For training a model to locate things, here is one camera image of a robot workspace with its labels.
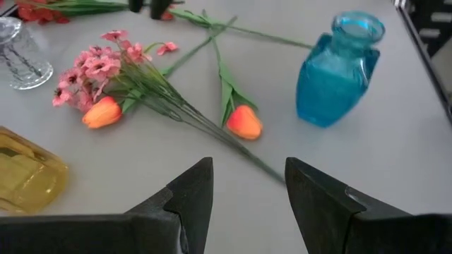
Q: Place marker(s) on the black drawer cabinet with labels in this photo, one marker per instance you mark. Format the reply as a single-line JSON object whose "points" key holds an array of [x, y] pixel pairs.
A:
{"points": [[423, 7]]}

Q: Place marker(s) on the yellow glass vase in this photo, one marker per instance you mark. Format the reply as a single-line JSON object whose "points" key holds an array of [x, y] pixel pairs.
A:
{"points": [[28, 173]]}

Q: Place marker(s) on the clear glass vase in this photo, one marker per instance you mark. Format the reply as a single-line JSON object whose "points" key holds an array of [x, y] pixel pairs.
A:
{"points": [[24, 60]]}

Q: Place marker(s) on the black aluminium table frame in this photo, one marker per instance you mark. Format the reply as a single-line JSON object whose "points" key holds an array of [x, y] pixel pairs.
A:
{"points": [[425, 53]]}

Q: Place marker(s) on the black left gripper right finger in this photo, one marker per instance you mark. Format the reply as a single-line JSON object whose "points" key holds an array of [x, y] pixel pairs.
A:
{"points": [[370, 234]]}

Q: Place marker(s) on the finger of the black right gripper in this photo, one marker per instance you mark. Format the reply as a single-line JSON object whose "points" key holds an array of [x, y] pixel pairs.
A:
{"points": [[136, 5], [160, 8]]}

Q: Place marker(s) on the pink artificial flower bunch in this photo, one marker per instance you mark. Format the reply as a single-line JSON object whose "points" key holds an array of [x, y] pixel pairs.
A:
{"points": [[102, 67]]}

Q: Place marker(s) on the blue cut-glass vase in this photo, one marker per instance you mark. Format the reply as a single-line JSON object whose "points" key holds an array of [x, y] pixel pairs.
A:
{"points": [[332, 84]]}

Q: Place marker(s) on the red artificial flower bunch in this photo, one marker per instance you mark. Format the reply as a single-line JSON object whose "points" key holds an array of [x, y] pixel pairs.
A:
{"points": [[39, 14]]}

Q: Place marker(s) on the orange artificial tulip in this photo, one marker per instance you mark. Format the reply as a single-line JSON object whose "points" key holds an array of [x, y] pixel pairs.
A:
{"points": [[197, 19], [102, 113], [244, 123]]}

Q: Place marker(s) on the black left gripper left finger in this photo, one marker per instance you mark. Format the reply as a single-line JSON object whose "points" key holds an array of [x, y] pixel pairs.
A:
{"points": [[106, 234]]}

